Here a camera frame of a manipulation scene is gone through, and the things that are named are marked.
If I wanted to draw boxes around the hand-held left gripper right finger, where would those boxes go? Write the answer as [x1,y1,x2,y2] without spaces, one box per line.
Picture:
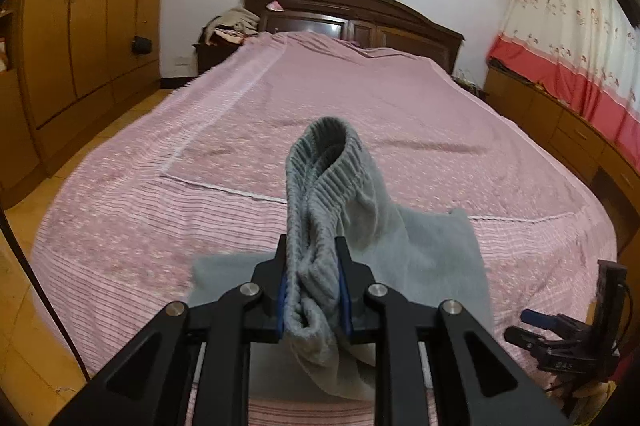
[334,236,571,426]

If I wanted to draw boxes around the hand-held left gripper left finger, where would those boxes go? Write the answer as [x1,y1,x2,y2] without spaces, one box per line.
[50,233,291,426]

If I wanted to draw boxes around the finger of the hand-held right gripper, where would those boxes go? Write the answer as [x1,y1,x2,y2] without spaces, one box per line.
[520,310,568,333]
[504,326,548,355]

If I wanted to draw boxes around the grey fleece pants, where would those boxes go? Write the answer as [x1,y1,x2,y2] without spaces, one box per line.
[190,116,496,404]

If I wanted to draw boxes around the bed with pink cover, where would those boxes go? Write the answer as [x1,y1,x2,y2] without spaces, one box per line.
[30,31,618,426]

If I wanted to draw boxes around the low wooden cabinet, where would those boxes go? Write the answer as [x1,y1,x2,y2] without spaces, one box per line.
[484,63,640,257]

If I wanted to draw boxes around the dark wooden nightstand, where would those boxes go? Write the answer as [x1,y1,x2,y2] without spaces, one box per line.
[194,41,243,74]

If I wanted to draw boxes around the pile of clothes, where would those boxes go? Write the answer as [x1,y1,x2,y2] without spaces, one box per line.
[199,6,261,49]

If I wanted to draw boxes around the dark wooden headboard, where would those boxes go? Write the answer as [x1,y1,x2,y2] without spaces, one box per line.
[243,0,466,74]

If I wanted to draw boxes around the cream and red curtain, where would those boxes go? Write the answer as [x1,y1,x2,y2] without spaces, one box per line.
[487,0,640,157]

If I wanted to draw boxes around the wooden wardrobe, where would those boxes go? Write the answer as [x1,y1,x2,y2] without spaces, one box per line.
[0,0,173,197]

